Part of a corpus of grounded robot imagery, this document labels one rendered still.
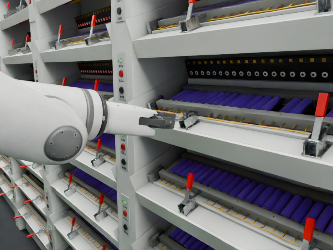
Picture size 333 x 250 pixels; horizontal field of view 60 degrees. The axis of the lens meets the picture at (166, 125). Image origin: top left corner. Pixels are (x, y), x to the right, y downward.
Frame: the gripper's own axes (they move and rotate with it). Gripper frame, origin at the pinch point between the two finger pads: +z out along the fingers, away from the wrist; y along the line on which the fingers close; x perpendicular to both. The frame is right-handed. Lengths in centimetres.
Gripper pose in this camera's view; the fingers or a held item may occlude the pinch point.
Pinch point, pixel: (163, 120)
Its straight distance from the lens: 58.0
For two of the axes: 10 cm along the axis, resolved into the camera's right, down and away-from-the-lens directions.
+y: 6.5, 1.5, -7.4
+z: 7.5, 0.4, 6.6
